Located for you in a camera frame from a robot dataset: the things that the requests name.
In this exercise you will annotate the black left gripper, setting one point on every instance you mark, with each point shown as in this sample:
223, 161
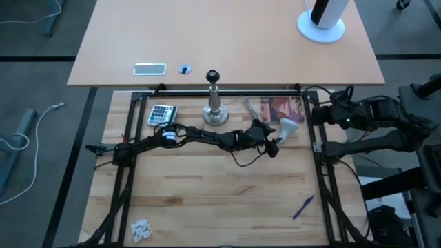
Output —
273, 149

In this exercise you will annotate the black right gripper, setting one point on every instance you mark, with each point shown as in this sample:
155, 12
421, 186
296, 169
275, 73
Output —
335, 121

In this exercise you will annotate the white light bulb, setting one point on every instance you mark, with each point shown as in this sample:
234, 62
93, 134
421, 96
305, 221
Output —
288, 126

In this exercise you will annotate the silver table lamp stand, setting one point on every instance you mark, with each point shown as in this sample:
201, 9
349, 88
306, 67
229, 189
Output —
215, 117

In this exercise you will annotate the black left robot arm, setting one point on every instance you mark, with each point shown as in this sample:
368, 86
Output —
206, 137

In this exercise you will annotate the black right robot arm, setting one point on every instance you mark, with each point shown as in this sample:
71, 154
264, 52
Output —
365, 146

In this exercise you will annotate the red patterned notebook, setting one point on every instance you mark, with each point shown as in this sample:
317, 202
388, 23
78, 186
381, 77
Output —
282, 108

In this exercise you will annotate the blue pen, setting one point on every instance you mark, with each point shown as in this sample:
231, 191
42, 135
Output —
303, 207

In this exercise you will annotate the white tower fan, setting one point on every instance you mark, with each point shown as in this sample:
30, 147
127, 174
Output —
320, 34

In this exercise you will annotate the black slanted beam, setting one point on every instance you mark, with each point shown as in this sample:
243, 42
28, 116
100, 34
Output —
392, 184

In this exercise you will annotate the grey pocket calculator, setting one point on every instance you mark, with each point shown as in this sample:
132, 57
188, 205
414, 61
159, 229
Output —
162, 115

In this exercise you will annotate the beige office desk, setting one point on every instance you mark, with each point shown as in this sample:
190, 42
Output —
213, 20

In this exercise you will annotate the black backpack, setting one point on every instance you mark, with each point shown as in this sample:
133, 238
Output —
387, 227

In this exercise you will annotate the silver smartphone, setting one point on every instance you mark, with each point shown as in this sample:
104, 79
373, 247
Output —
150, 69

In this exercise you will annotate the black chair caster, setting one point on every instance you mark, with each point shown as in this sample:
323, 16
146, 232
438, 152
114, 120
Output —
402, 4

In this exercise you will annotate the grey desk foot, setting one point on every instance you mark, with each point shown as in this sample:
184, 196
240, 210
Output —
27, 117

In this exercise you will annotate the grey desk leg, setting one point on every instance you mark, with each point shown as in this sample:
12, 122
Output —
53, 20

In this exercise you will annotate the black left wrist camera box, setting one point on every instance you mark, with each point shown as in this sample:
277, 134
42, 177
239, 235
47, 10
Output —
256, 135

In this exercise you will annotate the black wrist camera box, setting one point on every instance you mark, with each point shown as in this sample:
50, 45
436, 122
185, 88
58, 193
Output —
256, 135
334, 107

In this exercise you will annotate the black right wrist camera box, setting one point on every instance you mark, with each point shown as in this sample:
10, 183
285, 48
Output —
334, 107

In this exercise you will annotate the silver frame bracket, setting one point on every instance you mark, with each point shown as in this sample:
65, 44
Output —
317, 147

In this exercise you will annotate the black aluminium table frame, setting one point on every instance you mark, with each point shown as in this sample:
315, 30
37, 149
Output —
241, 94

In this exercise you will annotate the black clamp bracket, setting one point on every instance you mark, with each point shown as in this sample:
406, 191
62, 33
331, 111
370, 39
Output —
94, 149

